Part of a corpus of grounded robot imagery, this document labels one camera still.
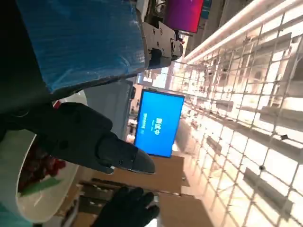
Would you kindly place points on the white light strip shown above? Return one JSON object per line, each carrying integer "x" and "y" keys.
{"x": 239, "y": 30}
{"x": 225, "y": 26}

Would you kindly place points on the red toy grape bunch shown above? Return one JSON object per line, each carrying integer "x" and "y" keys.
{"x": 35, "y": 165}

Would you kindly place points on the green cutting mat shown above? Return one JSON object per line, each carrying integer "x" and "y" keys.
{"x": 7, "y": 217}

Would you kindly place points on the blue screen monitor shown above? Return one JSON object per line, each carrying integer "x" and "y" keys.
{"x": 158, "y": 123}

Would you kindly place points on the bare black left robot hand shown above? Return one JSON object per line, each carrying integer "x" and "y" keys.
{"x": 80, "y": 40}

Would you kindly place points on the light grey rolling cabinet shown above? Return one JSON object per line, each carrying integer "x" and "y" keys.
{"x": 109, "y": 108}

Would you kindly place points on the brown cardboard box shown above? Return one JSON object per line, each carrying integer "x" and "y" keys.
{"x": 177, "y": 210}
{"x": 151, "y": 179}
{"x": 80, "y": 220}

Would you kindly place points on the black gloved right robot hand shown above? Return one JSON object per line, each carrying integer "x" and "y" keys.
{"x": 127, "y": 208}

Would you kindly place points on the magenta screen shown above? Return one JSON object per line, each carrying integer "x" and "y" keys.
{"x": 183, "y": 15}

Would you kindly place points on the white rounded square plate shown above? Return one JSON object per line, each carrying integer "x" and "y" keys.
{"x": 47, "y": 203}

